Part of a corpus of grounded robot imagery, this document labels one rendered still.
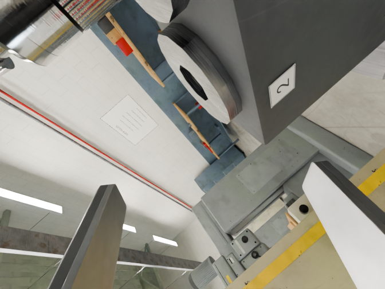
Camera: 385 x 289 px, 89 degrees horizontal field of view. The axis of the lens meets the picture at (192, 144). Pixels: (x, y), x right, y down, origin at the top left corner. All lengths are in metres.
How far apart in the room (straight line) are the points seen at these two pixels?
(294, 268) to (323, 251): 0.18
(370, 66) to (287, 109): 0.19
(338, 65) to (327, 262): 1.27
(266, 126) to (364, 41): 0.10
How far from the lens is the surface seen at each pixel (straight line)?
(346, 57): 0.21
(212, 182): 7.07
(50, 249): 3.57
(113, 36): 3.95
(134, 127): 5.21
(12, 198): 4.94
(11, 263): 6.82
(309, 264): 1.41
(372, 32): 0.22
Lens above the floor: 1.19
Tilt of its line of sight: level
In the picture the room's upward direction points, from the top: 131 degrees counter-clockwise
